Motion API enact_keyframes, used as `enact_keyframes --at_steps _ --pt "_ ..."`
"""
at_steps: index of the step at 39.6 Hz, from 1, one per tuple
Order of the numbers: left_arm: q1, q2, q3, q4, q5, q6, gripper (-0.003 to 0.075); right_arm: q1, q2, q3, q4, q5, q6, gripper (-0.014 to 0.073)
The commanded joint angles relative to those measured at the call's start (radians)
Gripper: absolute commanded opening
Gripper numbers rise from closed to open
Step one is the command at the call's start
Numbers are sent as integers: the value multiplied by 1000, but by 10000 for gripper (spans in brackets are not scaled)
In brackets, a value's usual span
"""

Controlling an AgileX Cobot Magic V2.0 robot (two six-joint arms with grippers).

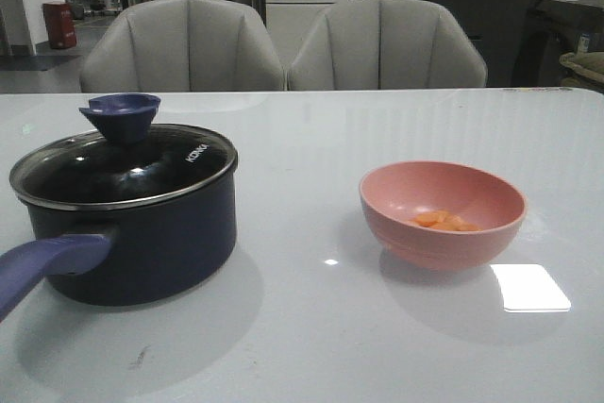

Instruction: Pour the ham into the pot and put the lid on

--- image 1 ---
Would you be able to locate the pink plastic bowl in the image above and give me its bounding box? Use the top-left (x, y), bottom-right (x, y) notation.
top-left (360, 160), bottom-right (527, 271)

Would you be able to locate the beige cushion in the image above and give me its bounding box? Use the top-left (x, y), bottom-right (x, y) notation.
top-left (559, 52), bottom-right (604, 93)

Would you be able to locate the dark blue saucepan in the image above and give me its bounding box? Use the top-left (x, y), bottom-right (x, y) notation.
top-left (0, 123), bottom-right (240, 322)

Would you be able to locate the right grey upholstered chair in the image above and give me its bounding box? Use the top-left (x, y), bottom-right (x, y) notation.
top-left (287, 0), bottom-right (488, 91)

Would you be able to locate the red trash bin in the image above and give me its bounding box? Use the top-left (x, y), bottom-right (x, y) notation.
top-left (42, 2), bottom-right (76, 49)

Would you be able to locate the glass pot lid blue knob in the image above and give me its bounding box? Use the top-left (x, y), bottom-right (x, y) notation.
top-left (9, 92), bottom-right (238, 210)

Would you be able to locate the grey upholstered chair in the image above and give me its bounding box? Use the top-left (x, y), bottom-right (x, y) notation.
top-left (287, 0), bottom-right (488, 91)
top-left (79, 0), bottom-right (285, 92)

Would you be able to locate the dark glass side table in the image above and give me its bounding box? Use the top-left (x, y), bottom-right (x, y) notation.
top-left (511, 0), bottom-right (603, 87)

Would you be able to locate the left grey upholstered chair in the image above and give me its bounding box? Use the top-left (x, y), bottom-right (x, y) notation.
top-left (79, 0), bottom-right (285, 92)

